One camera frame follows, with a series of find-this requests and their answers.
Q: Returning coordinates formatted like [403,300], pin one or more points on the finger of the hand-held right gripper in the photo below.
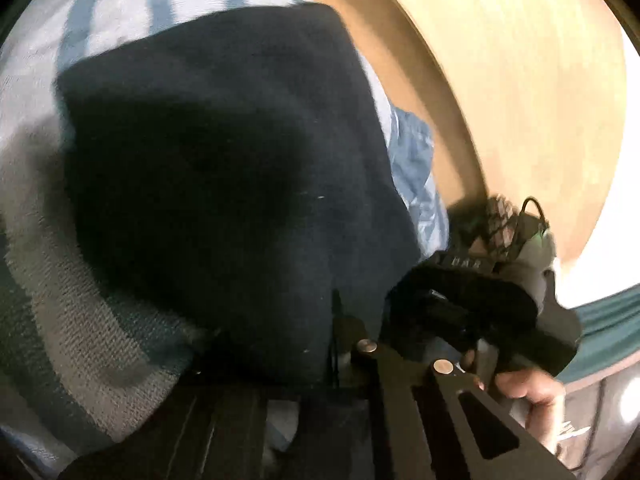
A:
[475,300]

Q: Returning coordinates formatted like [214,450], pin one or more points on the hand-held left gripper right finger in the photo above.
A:
[400,400]

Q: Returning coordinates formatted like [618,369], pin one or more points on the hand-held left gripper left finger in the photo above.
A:
[215,435]

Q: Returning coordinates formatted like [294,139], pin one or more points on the navy button cardigan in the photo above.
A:
[225,185]

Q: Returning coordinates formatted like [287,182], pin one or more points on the person's right hand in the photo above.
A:
[535,395]

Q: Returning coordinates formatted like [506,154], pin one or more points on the teal curtain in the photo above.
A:
[610,335]

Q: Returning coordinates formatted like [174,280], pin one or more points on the brown striped folded garment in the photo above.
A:
[500,225]

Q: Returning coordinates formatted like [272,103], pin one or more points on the black folded garment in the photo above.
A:
[465,220]

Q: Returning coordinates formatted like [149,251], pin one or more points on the blue striped bed sheet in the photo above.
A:
[75,310]

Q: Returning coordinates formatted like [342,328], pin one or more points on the wooden headboard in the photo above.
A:
[500,85]

